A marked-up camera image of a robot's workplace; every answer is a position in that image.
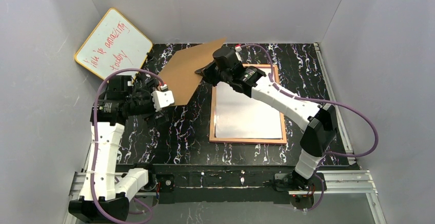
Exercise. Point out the pink wooden picture frame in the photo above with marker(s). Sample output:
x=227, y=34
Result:
x=248, y=141

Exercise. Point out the aluminium rail frame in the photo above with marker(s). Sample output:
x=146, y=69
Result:
x=244, y=183

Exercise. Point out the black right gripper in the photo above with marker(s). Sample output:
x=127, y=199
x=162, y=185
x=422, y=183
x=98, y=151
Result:
x=211, y=74

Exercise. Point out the black marble pattern board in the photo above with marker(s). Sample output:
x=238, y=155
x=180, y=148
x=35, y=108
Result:
x=184, y=138

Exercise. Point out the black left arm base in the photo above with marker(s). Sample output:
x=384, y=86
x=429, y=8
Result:
x=159, y=183

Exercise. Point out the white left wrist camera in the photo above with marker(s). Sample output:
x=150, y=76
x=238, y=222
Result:
x=162, y=97

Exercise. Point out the yellow rimmed whiteboard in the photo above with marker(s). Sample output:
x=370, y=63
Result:
x=114, y=44

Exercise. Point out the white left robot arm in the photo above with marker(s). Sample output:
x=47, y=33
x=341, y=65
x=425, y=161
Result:
x=102, y=199

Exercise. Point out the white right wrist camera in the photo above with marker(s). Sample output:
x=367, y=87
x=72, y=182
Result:
x=238, y=49

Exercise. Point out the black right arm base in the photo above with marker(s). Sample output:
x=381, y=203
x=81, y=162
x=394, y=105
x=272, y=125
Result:
x=293, y=182

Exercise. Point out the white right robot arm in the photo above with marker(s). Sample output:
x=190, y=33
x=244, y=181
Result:
x=317, y=119

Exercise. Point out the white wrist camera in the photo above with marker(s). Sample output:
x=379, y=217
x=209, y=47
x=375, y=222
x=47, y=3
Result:
x=238, y=49
x=162, y=97

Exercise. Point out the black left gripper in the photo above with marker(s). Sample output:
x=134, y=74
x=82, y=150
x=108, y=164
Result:
x=149, y=106

